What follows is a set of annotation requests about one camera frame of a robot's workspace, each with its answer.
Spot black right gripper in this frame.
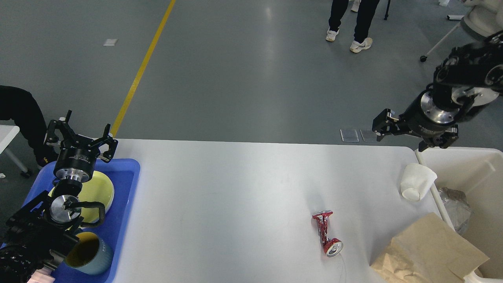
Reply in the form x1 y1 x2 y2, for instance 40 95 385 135
372 90 460 152

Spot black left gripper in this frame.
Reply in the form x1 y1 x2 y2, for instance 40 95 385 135
43 110 119 182

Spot yellow plastic plate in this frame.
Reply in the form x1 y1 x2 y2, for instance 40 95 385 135
49 171 114 228

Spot small foil piece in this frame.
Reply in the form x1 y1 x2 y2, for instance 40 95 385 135
438 188 473 236

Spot grey-blue mug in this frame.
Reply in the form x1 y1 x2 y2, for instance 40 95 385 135
64 232 114 275

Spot pink mug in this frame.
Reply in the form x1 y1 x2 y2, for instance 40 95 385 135
27 270 55 283

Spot brown paper ball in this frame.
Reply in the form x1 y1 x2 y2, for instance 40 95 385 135
441 187 466 200

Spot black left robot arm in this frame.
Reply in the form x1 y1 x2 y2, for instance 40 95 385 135
1 110 118 283

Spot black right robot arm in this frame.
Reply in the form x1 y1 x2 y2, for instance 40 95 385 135
372 31 503 152

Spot right floor outlet plate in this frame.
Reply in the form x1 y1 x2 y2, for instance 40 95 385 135
360 129 378 143

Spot floor outlet plate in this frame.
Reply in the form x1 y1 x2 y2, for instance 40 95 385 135
360 129 378 143
340 129 360 143

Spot white crumpled napkin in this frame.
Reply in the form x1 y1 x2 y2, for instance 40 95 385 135
400 164 438 202

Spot left floor outlet plate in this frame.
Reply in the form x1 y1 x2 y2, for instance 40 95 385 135
340 129 360 143

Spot white plastic bin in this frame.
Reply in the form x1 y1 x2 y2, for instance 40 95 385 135
415 147 503 283

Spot person in black clothes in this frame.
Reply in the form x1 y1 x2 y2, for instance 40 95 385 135
0 86 58 169

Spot white side table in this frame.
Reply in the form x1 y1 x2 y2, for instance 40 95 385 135
0 124 33 178

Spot blue plastic tray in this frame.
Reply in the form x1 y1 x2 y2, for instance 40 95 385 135
0 159 141 283

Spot black stand leg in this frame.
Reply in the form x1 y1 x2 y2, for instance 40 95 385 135
383 0 391 21

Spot flat brown paper bag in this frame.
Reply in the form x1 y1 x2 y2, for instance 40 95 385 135
371 213 489 283

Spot person with white sneakers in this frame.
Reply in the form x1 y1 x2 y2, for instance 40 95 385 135
325 0 381 53

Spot white rolling chair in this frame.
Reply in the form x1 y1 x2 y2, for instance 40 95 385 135
420 0 503 62

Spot crushed red soda can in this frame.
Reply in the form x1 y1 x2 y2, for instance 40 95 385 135
311 210 344 257

